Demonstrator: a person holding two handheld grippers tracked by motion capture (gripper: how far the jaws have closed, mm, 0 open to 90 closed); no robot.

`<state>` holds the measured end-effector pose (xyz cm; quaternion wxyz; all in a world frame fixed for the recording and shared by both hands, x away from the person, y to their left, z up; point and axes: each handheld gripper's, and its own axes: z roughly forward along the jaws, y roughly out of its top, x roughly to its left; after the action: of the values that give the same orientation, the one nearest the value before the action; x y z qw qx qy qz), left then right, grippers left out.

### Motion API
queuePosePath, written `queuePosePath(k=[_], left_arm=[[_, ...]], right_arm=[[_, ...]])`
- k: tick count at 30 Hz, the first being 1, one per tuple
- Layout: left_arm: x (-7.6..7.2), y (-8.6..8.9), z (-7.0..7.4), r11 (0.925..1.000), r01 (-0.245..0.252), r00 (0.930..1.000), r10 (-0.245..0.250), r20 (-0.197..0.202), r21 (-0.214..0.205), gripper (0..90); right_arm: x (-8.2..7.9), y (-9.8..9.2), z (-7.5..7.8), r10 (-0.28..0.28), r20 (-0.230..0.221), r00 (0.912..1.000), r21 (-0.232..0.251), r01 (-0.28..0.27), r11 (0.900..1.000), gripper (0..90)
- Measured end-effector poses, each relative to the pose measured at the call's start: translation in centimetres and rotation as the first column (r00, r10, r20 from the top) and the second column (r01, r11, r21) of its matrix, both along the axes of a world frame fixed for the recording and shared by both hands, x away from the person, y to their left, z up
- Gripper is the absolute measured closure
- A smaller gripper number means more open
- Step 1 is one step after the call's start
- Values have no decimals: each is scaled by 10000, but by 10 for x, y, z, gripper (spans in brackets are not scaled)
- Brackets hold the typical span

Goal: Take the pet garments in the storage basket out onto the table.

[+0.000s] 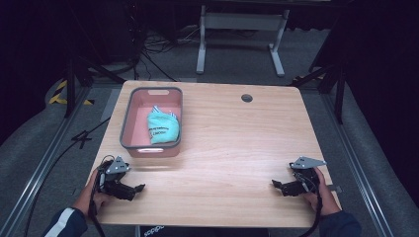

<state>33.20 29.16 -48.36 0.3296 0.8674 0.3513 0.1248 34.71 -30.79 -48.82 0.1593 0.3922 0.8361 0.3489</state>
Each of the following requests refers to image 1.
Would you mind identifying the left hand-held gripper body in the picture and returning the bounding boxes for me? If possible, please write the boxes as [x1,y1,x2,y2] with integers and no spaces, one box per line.
[96,155,136,202]

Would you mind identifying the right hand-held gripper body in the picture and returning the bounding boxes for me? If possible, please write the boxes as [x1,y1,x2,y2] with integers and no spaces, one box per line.
[282,156,328,198]

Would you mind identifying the pink basket with grey rim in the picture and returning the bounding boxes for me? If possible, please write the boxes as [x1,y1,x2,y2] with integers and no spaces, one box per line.
[119,86,184,159]

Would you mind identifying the teal snack bag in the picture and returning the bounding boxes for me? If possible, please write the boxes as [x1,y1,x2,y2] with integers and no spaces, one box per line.
[145,105,181,145]

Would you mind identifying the person's right hand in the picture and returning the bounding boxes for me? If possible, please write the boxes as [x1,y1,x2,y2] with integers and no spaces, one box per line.
[301,167,342,217]

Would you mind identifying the person's left hand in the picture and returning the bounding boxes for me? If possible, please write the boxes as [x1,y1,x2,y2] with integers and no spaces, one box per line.
[72,169,114,216]

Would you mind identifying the person's dark clothing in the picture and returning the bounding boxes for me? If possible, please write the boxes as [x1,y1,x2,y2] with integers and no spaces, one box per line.
[135,224,271,237]

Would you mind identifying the black metal stand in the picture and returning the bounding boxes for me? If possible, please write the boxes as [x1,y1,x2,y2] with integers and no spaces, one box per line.
[289,60,348,125]
[62,53,127,119]

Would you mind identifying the yellow black hazard tape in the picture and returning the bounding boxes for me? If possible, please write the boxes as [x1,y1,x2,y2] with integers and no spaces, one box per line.
[48,79,95,107]

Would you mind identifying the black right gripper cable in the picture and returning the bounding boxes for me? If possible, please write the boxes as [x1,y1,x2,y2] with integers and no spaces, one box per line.
[296,171,324,237]

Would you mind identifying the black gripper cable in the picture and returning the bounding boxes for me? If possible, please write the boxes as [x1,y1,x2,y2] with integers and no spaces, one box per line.
[87,157,115,237]
[296,171,324,237]

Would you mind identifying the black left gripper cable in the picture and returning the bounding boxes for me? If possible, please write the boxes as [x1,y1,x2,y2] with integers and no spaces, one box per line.
[87,157,115,237]

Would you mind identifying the aluminium floor rail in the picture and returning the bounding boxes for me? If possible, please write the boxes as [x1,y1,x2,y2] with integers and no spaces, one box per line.
[0,86,94,237]
[319,92,398,237]

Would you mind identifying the black floor cable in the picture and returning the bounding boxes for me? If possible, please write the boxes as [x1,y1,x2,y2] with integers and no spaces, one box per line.
[22,116,113,237]

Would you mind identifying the bundle of black floor cables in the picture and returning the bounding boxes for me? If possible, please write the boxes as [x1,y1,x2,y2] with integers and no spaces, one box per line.
[129,23,201,83]

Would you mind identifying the grey metal desk frame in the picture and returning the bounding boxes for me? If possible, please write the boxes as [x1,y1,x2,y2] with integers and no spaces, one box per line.
[196,4,292,78]

